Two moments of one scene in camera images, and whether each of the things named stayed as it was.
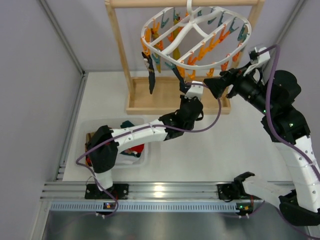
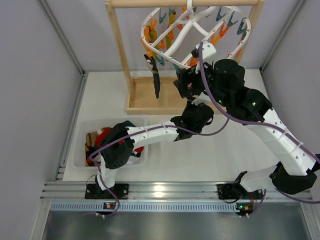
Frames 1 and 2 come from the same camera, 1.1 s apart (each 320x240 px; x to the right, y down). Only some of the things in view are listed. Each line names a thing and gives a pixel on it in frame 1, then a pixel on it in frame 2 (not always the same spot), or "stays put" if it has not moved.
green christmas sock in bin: [126, 124] stays put
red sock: [138, 148] stays put
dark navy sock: [149, 66] to [152, 66]
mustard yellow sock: [176, 54] to [169, 38]
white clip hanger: [191, 38] stays put
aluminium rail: [136, 191] stays put
